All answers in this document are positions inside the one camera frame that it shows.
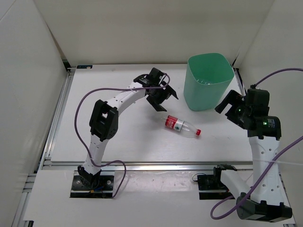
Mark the red label bottle red cap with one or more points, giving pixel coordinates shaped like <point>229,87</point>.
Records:
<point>181,127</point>

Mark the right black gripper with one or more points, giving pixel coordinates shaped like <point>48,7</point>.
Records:
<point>232,98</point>

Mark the green plastic bin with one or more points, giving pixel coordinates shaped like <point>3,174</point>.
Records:
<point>207,78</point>

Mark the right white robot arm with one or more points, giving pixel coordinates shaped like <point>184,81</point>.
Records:
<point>263,201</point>

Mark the aluminium table frame rail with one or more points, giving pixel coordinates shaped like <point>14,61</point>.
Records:
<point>157,190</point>

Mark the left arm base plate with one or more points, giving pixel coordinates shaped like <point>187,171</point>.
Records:
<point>102,188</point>

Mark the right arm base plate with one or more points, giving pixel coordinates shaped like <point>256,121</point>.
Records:
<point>209,188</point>

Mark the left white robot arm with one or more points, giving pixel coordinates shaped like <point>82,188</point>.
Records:
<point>103,122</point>

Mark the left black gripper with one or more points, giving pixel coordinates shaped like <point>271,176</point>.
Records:
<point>155,103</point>

